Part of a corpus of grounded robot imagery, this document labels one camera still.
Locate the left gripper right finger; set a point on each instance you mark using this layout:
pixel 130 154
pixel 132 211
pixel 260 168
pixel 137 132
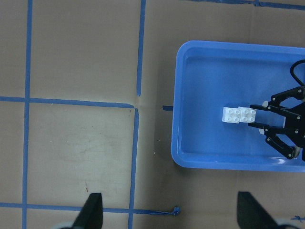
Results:
pixel 251 215

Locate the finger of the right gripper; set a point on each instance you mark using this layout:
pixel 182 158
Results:
pixel 272 138
pixel 274 105

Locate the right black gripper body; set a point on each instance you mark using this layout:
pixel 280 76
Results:
pixel 297 123

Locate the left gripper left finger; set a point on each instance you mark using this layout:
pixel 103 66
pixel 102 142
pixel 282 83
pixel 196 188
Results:
pixel 91 214

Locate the white block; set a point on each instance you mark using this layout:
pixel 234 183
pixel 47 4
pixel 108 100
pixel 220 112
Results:
pixel 231 115
pixel 247 115

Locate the blue plastic tray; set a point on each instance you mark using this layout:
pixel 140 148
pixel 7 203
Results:
pixel 212 75

